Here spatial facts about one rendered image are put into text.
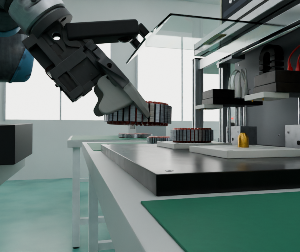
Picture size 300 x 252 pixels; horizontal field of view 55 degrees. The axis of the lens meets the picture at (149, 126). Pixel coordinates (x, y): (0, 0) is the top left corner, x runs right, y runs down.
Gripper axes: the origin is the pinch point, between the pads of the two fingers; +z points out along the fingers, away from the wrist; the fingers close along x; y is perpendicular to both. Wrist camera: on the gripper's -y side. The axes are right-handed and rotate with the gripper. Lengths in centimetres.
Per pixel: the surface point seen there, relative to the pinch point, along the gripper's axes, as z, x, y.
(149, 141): 21, -74, -10
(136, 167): 3.4, 10.4, 7.1
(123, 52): -45, -474, -145
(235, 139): 24.6, -22.1, -20.2
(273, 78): 10.2, 3.0, -22.2
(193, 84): 9, -42, -29
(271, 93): 11.8, 3.4, -19.8
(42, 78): -94, -474, -5
